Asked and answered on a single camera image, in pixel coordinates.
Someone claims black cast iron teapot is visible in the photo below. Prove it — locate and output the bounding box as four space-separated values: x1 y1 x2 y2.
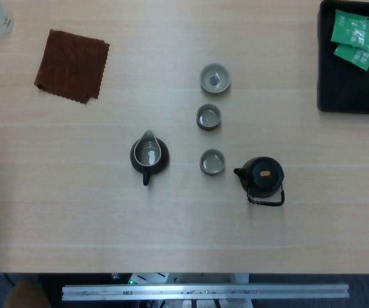
233 156 286 207

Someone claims dark teacup beige interior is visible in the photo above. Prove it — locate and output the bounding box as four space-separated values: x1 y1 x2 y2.
198 148 227 176
196 103 223 132

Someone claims flared beige teacup blue mark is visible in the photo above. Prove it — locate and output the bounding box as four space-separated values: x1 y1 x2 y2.
199 62 232 95

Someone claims dark pitcher beige interior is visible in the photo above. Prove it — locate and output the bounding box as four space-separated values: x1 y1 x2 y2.
130 129 170 187

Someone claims brown folded cloth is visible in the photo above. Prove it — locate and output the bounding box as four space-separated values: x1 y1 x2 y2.
33 29 110 105

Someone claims black plastic tray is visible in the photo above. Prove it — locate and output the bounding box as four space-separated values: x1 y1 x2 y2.
316 0 369 113

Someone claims green tea packet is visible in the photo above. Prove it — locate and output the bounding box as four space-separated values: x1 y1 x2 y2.
330 8 369 49
333 33 369 72

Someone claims aluminium profile rail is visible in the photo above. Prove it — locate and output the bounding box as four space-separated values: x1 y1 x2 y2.
61 282 350 302

